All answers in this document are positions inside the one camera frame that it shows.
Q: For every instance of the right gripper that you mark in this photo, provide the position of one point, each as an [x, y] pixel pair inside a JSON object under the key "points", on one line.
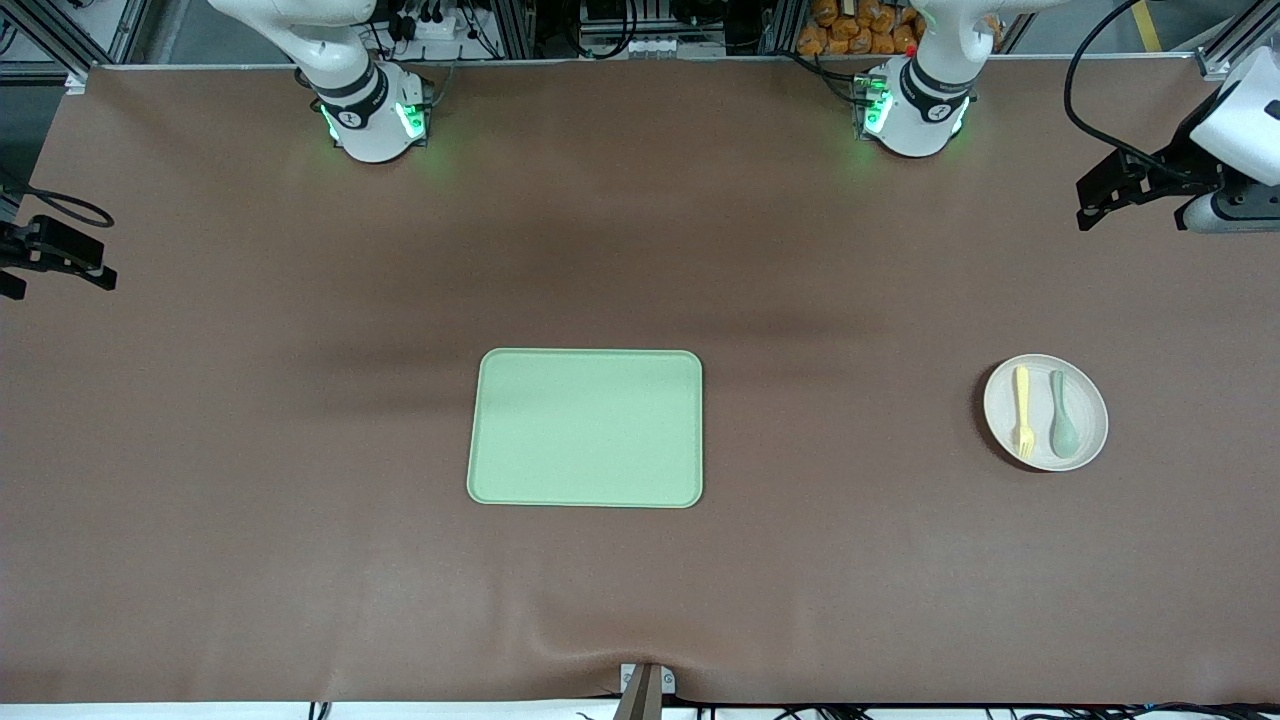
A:
{"points": [[22, 245]]}

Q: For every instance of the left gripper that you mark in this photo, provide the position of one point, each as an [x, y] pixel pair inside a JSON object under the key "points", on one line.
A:
{"points": [[1188, 164]]}

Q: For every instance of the beige round plate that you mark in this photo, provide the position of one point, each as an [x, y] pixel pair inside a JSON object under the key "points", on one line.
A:
{"points": [[1090, 415]]}

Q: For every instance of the yellow plastic fork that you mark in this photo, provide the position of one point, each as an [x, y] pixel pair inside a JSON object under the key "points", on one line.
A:
{"points": [[1022, 390]]}

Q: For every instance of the green plastic spoon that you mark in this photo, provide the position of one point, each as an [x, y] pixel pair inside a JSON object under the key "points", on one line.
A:
{"points": [[1063, 435]]}

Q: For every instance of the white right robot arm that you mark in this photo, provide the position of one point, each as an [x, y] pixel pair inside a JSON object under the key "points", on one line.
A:
{"points": [[375, 140]]}

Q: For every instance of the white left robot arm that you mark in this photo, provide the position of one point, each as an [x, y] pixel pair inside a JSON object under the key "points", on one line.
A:
{"points": [[915, 130]]}

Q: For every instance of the pile of orange buns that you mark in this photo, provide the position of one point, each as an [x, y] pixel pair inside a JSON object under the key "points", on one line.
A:
{"points": [[845, 35]]}

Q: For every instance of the brown table mat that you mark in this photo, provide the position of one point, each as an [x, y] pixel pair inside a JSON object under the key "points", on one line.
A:
{"points": [[300, 580]]}

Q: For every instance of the white power strip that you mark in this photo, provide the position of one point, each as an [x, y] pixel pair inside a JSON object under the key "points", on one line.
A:
{"points": [[440, 28]]}

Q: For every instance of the white connector strip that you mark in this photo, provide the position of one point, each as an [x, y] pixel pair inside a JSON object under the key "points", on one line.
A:
{"points": [[640, 45]]}

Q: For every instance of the light green rectangular tray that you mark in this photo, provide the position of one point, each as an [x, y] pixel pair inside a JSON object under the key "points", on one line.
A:
{"points": [[585, 430]]}

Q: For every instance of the black left camera bracket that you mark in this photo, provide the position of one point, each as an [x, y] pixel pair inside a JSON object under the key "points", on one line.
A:
{"points": [[1250, 197]]}

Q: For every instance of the aluminium frame strut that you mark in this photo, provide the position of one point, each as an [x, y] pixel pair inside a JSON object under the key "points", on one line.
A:
{"points": [[785, 25], [1225, 55], [518, 25], [55, 35]]}

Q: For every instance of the metal clamp bracket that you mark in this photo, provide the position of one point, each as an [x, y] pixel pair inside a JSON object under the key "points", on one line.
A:
{"points": [[645, 690]]}

